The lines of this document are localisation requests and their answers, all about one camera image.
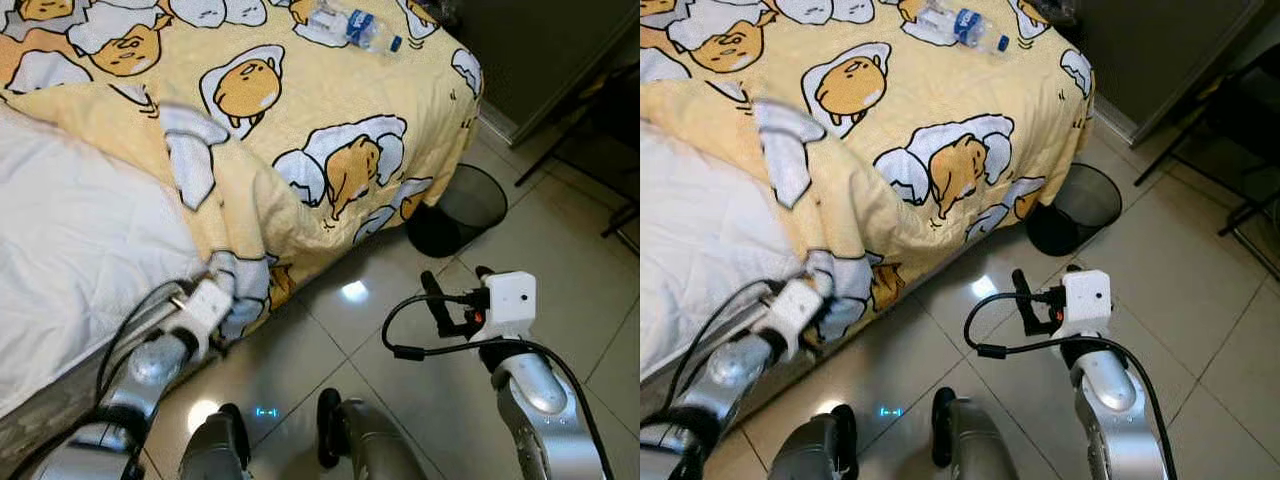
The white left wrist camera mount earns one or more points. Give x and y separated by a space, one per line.
205 305
790 305

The black metal chair frame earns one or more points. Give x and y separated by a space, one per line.
620 100
1245 110

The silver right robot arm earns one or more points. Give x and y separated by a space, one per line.
540 400
1115 400

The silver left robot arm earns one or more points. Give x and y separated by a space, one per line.
735 365
150 365

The black mesh trash bin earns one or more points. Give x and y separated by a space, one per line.
1085 200
470 200

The clear plastic water bottle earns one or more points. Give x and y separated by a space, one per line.
955 25
345 25

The white bed sheet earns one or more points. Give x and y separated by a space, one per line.
70 250
700 240

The dark grey cabinet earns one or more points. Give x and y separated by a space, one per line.
1150 50
540 50

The yellow cartoon print blanket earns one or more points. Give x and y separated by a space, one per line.
900 130
300 130

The grey robot left leg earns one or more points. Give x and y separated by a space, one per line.
210 450
810 450

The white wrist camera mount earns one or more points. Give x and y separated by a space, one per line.
205 305
1088 298
790 305
512 300

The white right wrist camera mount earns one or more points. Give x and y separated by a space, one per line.
512 300
1088 298

